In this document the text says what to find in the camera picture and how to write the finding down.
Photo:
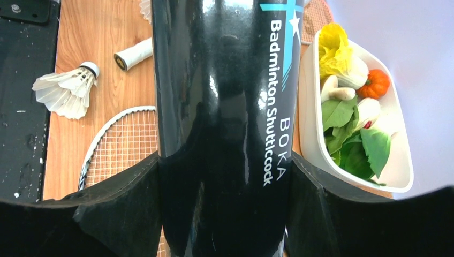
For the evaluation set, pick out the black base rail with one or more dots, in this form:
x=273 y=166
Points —
x=28 y=51

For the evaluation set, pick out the white vegetable tray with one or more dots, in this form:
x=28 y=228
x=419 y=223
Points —
x=397 y=176

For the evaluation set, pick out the toy pumpkin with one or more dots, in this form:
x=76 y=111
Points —
x=376 y=85

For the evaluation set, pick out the shuttlecock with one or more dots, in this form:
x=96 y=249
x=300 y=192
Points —
x=146 y=10
x=67 y=94

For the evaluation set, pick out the white racket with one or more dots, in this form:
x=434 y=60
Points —
x=317 y=13
x=120 y=145

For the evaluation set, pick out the white racket lower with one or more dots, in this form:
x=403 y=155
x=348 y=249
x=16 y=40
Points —
x=120 y=145

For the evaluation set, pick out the toy mushroom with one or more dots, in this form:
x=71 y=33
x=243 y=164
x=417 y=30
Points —
x=331 y=91

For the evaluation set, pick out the toy green leaf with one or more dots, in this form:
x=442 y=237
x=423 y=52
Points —
x=339 y=120

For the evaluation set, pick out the pink racket rear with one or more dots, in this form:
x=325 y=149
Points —
x=130 y=57

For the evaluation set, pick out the toy bok choy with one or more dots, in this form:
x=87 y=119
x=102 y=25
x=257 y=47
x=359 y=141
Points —
x=366 y=152

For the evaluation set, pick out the black shuttlecock tube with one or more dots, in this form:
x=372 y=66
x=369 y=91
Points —
x=226 y=75

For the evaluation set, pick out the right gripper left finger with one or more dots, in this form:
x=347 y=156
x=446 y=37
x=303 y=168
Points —
x=48 y=228

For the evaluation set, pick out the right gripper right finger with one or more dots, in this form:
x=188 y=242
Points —
x=329 y=217

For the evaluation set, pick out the white racket upper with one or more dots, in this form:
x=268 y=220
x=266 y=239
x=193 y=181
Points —
x=317 y=13

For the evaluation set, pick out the toy napa cabbage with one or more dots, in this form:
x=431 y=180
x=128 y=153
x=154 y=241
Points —
x=337 y=57

